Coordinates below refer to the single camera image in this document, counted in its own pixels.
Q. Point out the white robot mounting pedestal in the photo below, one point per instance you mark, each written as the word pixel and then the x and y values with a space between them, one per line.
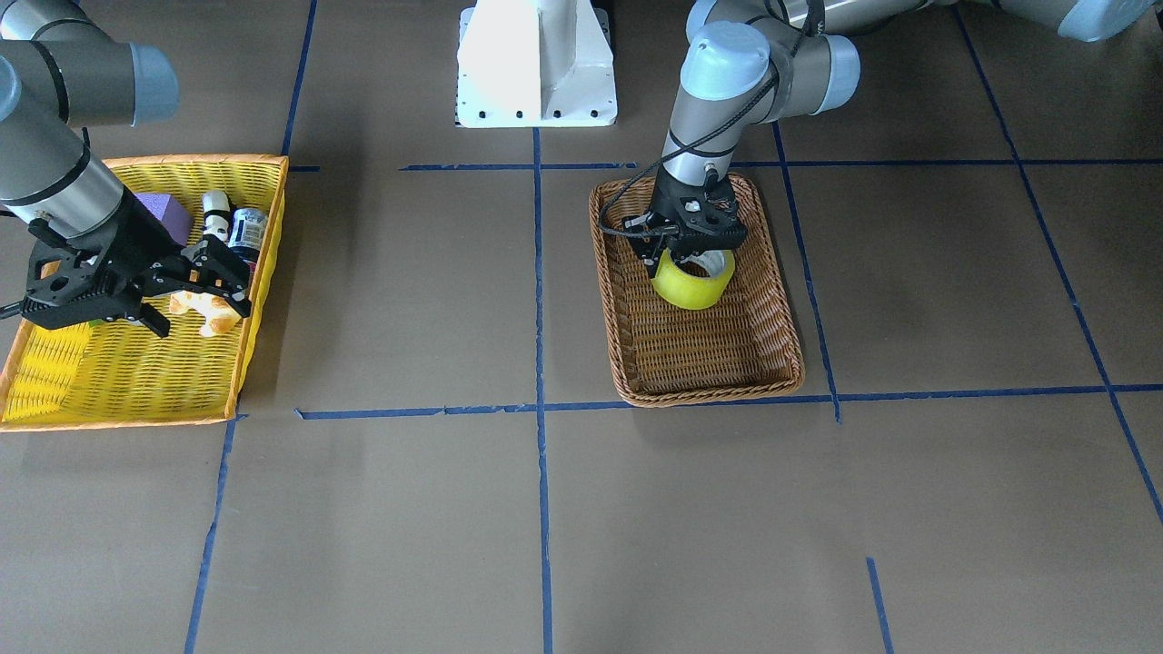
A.
pixel 535 64

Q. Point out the yellow packing tape roll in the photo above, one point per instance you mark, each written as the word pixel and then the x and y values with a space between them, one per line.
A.
pixel 691 291

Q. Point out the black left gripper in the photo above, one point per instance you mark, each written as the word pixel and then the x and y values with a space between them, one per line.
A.
pixel 666 209

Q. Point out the toy croissant bread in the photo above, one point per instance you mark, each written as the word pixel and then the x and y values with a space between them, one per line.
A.
pixel 213 309

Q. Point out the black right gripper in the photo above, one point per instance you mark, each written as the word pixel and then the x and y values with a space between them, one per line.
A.
pixel 145 238

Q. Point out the brown wicker basket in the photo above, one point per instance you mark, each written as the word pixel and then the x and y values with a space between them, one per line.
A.
pixel 745 346

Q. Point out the purple foam block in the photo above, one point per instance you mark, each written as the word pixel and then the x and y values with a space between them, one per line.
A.
pixel 170 213

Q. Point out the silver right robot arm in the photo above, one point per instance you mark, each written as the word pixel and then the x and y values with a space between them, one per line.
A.
pixel 62 72

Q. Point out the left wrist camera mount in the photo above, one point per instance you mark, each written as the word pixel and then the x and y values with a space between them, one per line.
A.
pixel 640 228

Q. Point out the yellow woven plastic basket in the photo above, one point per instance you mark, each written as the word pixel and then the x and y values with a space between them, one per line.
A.
pixel 116 374

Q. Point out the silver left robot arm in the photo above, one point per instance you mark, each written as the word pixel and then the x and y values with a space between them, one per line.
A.
pixel 748 62

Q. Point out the toy panda figure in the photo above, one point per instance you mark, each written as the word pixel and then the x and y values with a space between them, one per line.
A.
pixel 218 214

